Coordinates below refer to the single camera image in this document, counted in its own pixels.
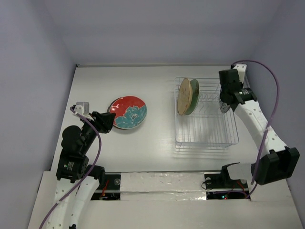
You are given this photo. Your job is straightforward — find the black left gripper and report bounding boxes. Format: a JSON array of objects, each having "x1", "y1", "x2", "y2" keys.
[{"x1": 81, "y1": 110, "x2": 116, "y2": 153}]

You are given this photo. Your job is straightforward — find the white blue patterned plate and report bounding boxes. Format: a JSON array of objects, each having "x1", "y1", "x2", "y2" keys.
[{"x1": 219, "y1": 89, "x2": 230, "y2": 114}]

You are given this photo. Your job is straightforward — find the red plate with teal flower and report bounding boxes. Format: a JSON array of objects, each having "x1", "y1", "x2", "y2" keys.
[{"x1": 109, "y1": 95, "x2": 148, "y2": 131}]

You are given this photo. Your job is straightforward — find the green plate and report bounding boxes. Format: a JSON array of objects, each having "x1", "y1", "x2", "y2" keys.
[{"x1": 185, "y1": 79, "x2": 200, "y2": 115}]

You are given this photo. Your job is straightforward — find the beige floral plate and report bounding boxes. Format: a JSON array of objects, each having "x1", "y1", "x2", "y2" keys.
[{"x1": 177, "y1": 78, "x2": 193, "y2": 115}]

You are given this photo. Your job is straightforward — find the dark teal plate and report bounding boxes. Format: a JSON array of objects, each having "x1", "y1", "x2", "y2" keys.
[{"x1": 107, "y1": 97, "x2": 126, "y2": 129}]

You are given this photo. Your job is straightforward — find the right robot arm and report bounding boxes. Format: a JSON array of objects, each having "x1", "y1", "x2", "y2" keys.
[{"x1": 219, "y1": 65, "x2": 300, "y2": 186}]

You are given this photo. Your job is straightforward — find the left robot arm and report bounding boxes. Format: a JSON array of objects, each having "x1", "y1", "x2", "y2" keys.
[{"x1": 39, "y1": 105, "x2": 115, "y2": 229}]

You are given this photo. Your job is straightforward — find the white foam block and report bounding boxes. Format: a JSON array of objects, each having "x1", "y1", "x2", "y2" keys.
[{"x1": 120, "y1": 172, "x2": 206, "y2": 201}]

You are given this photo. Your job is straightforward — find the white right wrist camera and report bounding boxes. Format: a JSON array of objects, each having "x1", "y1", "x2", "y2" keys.
[{"x1": 231, "y1": 63, "x2": 247, "y2": 83}]

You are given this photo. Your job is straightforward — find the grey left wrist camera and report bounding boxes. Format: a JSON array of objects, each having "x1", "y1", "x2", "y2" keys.
[{"x1": 70, "y1": 102, "x2": 90, "y2": 117}]

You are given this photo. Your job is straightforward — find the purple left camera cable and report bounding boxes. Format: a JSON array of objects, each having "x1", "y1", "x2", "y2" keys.
[{"x1": 38, "y1": 106, "x2": 103, "y2": 229}]

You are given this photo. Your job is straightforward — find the white wire dish rack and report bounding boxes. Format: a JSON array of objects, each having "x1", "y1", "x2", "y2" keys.
[{"x1": 174, "y1": 77, "x2": 239, "y2": 149}]

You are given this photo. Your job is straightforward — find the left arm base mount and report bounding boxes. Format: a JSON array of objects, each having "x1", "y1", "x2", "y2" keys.
[{"x1": 91, "y1": 173, "x2": 121, "y2": 201}]

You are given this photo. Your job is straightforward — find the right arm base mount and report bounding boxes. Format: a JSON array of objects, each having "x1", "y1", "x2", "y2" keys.
[{"x1": 201, "y1": 163, "x2": 250, "y2": 200}]

